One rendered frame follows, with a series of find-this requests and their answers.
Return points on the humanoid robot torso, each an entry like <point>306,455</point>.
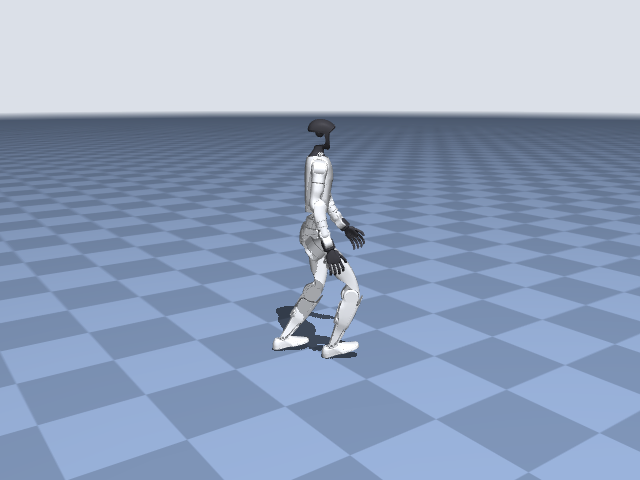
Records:
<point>308,227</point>

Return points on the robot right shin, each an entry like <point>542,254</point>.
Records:
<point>345,313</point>

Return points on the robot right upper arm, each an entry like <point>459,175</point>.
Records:
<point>319,170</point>

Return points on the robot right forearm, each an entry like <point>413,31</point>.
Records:
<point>321,224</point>

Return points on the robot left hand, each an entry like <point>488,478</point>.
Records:
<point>352,232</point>

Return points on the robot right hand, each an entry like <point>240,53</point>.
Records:
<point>334,257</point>

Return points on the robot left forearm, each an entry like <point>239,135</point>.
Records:
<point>335,215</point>

